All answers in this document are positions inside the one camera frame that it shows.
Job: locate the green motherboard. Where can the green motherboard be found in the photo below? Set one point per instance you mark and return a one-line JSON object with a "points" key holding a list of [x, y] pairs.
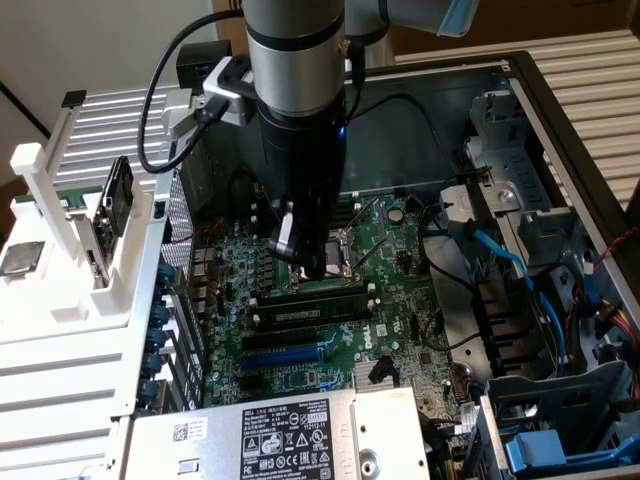
{"points": [[400, 310]]}

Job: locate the short black expansion slot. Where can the short black expansion slot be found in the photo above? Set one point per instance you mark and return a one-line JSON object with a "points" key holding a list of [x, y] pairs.
{"points": [[251, 384]]}

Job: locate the blue expansion slot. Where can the blue expansion slot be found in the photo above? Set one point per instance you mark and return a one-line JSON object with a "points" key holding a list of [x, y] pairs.
{"points": [[280, 357]]}

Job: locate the silver chipset heatsink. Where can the silver chipset heatsink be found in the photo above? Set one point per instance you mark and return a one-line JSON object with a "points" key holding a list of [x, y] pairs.
{"points": [[362, 375]]}

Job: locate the white parts rack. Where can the white parts rack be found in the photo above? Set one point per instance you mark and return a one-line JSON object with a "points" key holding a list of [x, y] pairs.
{"points": [[65, 310]]}

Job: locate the thin metal locking lever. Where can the thin metal locking lever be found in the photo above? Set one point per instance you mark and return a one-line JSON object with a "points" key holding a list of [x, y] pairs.
{"points": [[375, 250]]}

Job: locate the long black expansion slot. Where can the long black expansion slot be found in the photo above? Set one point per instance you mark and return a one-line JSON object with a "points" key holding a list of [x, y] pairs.
{"points": [[277, 342]]}

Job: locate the rear port block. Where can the rear port block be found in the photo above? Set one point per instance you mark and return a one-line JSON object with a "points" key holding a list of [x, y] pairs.
{"points": [[202, 280]]}

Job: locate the silver coin battery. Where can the silver coin battery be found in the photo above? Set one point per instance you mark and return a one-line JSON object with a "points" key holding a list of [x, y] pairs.
{"points": [[396, 214]]}

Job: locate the CPU socket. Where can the CPU socket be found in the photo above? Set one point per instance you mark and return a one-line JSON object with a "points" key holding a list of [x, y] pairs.
{"points": [[346, 261]]}

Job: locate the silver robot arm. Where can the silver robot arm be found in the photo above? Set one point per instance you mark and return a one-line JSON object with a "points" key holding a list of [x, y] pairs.
{"points": [[295, 50]]}

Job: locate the silver CPU chip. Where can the silver CPU chip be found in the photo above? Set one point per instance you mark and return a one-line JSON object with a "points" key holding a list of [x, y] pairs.
{"points": [[21, 259]]}

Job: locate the grey metal disk bay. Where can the grey metal disk bay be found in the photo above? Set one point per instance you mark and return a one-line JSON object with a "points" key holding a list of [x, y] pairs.
{"points": [[520, 165]]}

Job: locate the brown cardboard box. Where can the brown cardboard box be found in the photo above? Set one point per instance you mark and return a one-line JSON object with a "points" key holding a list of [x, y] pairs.
{"points": [[227, 17], [550, 20]]}

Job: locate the blue plastic disk bay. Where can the blue plastic disk bay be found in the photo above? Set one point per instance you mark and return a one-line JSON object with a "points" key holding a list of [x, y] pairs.
{"points": [[550, 395]]}

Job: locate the black profile end cap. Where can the black profile end cap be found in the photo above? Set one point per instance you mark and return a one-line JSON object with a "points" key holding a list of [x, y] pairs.
{"points": [[73, 98]]}

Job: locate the black box device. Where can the black box device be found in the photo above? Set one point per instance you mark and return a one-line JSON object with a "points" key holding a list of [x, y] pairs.
{"points": [[192, 60]]}

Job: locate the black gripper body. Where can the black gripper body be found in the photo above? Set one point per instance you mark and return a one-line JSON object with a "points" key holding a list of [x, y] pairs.
{"points": [[300, 150]]}

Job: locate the open PC case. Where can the open PC case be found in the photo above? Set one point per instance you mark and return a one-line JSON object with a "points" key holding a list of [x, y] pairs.
{"points": [[400, 145]]}

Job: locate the silver power supply unit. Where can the silver power supply unit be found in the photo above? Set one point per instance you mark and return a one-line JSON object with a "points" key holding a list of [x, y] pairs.
{"points": [[225, 450]]}

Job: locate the blue card retention clip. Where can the blue card retention clip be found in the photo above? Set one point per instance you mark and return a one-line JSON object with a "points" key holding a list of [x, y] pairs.
{"points": [[161, 310], [153, 365], [157, 339], [167, 276], [148, 392]]}

